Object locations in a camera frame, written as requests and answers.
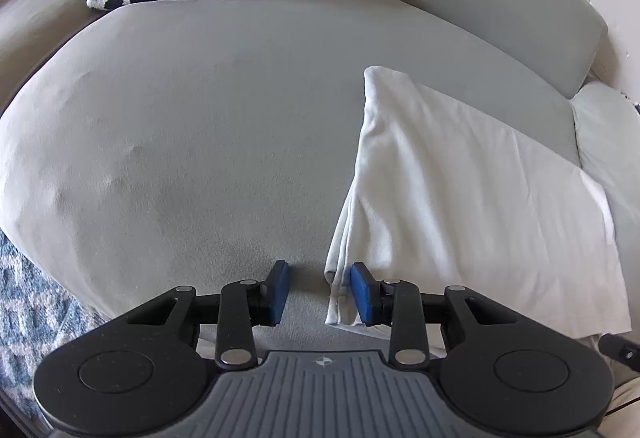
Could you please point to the grey sofa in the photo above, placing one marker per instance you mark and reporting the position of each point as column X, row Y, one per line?
column 200, row 143

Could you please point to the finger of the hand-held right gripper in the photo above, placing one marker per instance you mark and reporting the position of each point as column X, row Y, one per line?
column 622, row 350

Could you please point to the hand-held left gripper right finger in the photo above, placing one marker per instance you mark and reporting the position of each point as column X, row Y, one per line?
column 364, row 293

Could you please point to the white t-shirt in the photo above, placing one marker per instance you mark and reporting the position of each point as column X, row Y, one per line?
column 450, row 193

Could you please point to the blue patterned rug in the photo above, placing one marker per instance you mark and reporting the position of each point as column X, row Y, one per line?
column 30, row 318

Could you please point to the pale grey armrest cushion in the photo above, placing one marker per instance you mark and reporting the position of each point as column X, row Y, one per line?
column 605, row 153

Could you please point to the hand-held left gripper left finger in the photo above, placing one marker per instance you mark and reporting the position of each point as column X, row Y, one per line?
column 277, row 293

